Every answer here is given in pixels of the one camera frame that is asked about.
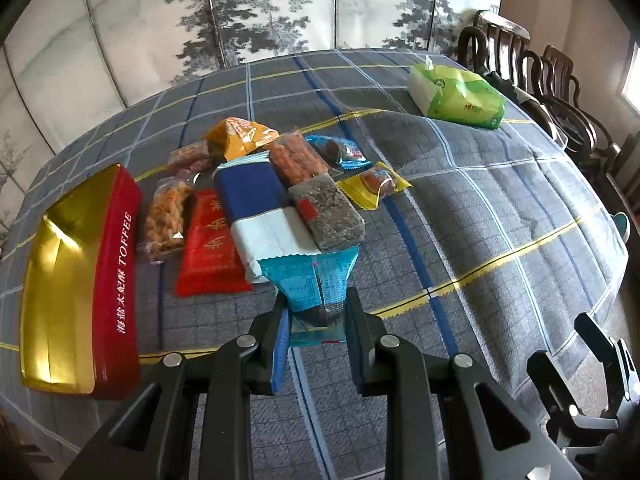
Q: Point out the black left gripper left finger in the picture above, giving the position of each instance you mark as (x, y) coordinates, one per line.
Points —
(185, 402)

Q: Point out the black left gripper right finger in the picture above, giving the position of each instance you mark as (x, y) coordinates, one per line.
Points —
(445, 418)

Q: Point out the gold red toffee tin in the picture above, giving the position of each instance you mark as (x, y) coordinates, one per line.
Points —
(78, 327)

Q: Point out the red snack packet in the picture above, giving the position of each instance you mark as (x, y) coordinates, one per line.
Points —
(210, 262)

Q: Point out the teal blue snack packet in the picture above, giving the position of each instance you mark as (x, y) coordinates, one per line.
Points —
(315, 288)

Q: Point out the clear bag fried twists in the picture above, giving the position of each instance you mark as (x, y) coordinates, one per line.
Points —
(164, 226)

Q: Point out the grey sesame snack bar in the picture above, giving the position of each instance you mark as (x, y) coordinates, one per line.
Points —
(332, 221)

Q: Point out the blue white snack package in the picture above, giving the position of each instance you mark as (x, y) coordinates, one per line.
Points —
(260, 214)

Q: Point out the yellow pastry snack packet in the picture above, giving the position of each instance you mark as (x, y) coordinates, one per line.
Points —
(370, 187)

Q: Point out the brown candy block packet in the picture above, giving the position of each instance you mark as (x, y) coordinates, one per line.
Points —
(191, 158)

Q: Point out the blue cookie packet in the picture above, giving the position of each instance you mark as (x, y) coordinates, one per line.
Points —
(341, 154)

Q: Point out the reddish nut brittle packet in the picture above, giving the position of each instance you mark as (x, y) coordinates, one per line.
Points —
(294, 160)

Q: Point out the orange snack bag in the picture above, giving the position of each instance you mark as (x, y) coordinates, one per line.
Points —
(236, 137)

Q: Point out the green tissue pack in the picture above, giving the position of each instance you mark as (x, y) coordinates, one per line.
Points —
(447, 93)

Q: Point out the dark wooden chair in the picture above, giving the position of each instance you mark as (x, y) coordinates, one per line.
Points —
(497, 49)
(551, 78)

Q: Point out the painted folding screen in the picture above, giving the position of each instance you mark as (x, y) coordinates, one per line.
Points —
(67, 65)

